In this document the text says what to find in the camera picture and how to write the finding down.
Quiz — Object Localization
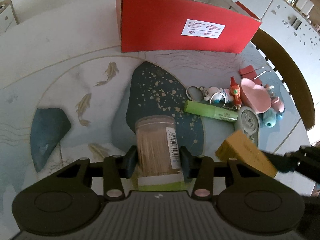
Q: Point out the yellow small box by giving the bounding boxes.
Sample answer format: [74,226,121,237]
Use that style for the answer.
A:
[215,131,278,178]

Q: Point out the toothpick jar green lid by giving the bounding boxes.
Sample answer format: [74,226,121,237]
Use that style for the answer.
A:
[135,115,185,191]

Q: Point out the teal round toy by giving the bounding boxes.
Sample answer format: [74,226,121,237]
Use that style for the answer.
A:
[263,107,277,128]

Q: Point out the green tube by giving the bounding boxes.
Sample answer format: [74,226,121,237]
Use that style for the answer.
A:
[184,100,238,122]

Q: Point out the pink blue toy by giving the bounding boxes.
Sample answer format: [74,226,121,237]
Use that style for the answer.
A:
[264,85,285,120]

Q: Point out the correction tape dispenser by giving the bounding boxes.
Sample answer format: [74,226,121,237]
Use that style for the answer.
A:
[234,106,260,147]

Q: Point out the white plush keychain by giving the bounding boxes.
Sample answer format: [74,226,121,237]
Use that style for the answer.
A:
[185,86,234,105]

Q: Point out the pink heart dish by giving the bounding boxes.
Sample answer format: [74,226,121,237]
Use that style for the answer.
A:
[240,78,271,114]

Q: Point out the red binder clip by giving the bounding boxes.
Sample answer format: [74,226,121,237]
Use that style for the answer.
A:
[239,65,268,86]

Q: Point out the red figure keychain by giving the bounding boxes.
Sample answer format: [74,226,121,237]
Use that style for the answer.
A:
[229,76,242,109]

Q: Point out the wooden chair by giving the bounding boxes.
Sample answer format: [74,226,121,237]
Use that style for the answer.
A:
[251,29,316,131]

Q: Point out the red cardboard box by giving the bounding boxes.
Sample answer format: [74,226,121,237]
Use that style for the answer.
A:
[116,0,261,54]

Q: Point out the small white drawer cabinet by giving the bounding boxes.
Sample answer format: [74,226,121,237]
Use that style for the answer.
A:
[0,0,18,35]

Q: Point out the white wall cabinet unit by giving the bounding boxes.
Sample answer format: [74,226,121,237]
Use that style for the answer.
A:
[215,0,320,145]

